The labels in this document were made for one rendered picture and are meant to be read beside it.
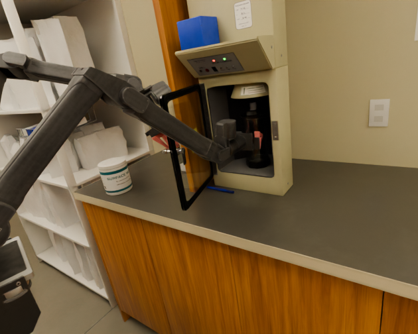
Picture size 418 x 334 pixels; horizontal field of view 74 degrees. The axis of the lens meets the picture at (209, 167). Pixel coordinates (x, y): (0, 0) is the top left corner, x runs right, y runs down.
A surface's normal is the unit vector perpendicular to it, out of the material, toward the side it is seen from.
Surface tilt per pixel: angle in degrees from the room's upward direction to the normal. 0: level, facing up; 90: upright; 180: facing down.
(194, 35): 90
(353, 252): 0
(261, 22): 90
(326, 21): 90
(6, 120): 90
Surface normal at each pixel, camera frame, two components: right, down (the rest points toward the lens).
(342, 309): -0.57, 0.37
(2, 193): 0.76, -0.02
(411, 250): -0.15, -0.93
